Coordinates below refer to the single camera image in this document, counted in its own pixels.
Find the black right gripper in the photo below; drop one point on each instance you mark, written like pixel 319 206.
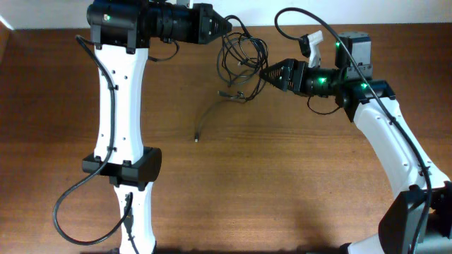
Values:
pixel 301 68

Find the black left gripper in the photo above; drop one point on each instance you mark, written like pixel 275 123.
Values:
pixel 203 24

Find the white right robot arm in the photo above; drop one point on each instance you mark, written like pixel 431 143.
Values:
pixel 421 210

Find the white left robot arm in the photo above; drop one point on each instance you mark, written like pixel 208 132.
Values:
pixel 121 32

